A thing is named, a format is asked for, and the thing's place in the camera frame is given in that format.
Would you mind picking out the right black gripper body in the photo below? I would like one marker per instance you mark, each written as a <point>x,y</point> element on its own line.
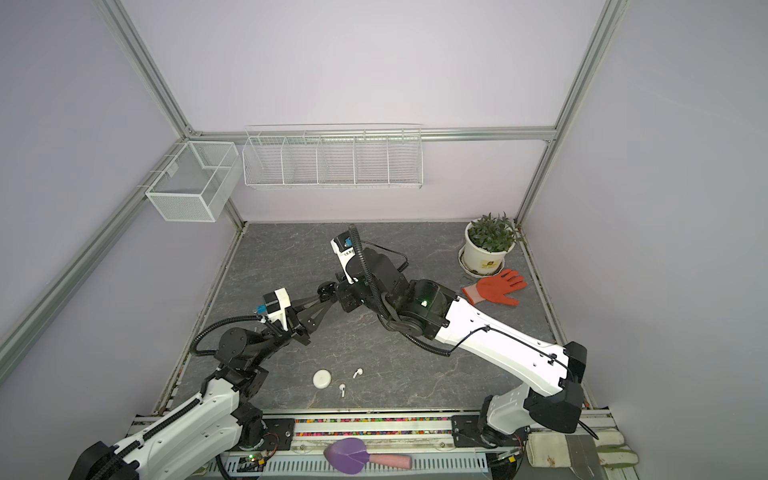
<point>353,296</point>

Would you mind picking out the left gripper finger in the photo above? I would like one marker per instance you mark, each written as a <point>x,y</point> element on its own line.
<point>307,303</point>
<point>315,311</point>

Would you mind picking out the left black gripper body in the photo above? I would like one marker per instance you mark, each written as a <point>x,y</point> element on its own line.
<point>296,331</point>

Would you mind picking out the white earbud charging case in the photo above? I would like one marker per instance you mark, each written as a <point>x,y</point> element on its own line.
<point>322,379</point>

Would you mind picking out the black earbud charging case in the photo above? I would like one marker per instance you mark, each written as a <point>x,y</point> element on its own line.
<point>327,291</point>

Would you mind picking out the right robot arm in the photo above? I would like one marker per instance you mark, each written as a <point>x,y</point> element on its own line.
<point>438,320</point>

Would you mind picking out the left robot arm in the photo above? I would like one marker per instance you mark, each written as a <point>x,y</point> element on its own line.
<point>220,415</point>

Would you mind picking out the white plant pot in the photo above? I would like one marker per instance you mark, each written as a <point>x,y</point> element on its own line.
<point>478,262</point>

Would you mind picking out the red rubber glove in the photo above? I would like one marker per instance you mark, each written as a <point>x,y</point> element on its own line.
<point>496,289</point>

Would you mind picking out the green potted plant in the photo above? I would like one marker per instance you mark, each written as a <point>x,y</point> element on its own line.
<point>493,233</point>

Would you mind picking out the white mesh box basket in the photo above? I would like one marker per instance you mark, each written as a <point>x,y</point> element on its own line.
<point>198,181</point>

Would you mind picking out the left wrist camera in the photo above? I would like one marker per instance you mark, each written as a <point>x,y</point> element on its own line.
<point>274,307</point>

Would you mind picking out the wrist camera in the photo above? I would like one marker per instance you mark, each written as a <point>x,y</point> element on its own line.
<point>343,248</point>
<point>274,307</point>

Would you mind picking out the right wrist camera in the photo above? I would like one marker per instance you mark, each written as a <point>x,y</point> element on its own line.
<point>343,248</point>

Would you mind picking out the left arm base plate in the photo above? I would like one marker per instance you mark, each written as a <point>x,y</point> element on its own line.
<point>271,434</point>

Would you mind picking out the white wire shelf basket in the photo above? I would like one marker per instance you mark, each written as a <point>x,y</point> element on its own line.
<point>351,155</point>

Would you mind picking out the purple scoop pink handle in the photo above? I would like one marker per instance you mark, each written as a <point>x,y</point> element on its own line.
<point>350,456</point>

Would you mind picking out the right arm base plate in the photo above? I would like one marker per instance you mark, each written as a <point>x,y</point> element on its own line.
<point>469,431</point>

